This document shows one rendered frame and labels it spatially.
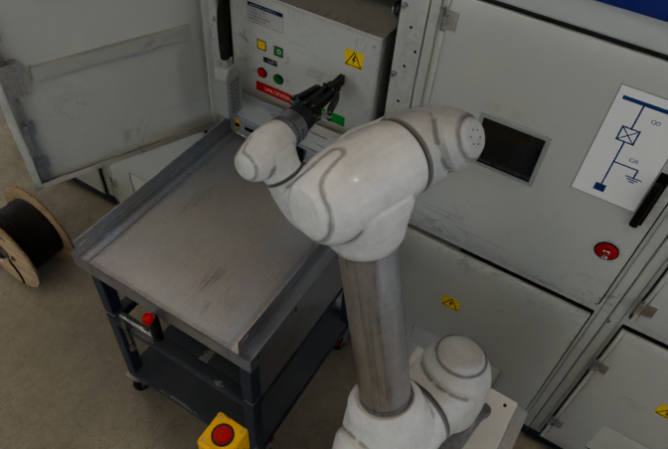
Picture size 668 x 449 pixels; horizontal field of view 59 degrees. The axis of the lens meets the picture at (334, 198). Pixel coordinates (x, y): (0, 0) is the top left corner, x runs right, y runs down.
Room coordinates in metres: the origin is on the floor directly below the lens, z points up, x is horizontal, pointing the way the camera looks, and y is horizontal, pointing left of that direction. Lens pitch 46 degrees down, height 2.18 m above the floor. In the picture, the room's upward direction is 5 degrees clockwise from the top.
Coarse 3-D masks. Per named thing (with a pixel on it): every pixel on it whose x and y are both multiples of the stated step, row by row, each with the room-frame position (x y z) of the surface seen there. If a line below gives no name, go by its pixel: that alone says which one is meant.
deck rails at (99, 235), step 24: (192, 144) 1.40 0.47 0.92; (216, 144) 1.49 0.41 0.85; (168, 168) 1.30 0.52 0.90; (192, 168) 1.36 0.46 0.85; (144, 192) 1.20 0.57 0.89; (168, 192) 1.25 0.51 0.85; (120, 216) 1.11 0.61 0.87; (96, 240) 1.03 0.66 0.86; (312, 264) 1.01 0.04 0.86; (288, 288) 0.91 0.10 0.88; (264, 312) 0.81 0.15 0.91; (240, 336) 0.77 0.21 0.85
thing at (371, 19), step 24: (288, 0) 1.49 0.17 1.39; (312, 0) 1.51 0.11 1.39; (336, 0) 1.52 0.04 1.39; (360, 0) 1.53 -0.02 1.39; (384, 0) 1.54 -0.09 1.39; (360, 24) 1.40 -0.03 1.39; (384, 24) 1.41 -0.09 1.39; (384, 48) 1.35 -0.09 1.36; (384, 72) 1.37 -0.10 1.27; (384, 96) 1.39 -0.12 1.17
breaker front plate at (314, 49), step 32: (256, 0) 1.51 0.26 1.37; (256, 32) 1.51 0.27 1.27; (288, 32) 1.46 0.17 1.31; (320, 32) 1.42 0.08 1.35; (352, 32) 1.37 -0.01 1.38; (256, 64) 1.52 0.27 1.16; (288, 64) 1.46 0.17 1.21; (320, 64) 1.41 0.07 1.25; (256, 96) 1.52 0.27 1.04; (352, 96) 1.36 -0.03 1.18
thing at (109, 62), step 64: (0, 0) 1.29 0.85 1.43; (64, 0) 1.38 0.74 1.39; (128, 0) 1.48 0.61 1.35; (192, 0) 1.60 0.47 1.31; (0, 64) 1.25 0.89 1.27; (64, 64) 1.33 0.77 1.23; (128, 64) 1.46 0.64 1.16; (192, 64) 1.58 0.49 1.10; (64, 128) 1.32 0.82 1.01; (128, 128) 1.43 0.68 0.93; (192, 128) 1.56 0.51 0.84
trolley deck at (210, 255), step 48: (240, 144) 1.50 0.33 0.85; (192, 192) 1.26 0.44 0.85; (240, 192) 1.28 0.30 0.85; (144, 240) 1.05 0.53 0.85; (192, 240) 1.07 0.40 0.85; (240, 240) 1.08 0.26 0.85; (288, 240) 1.10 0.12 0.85; (144, 288) 0.89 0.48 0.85; (192, 288) 0.90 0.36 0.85; (240, 288) 0.92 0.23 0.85; (192, 336) 0.79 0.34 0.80
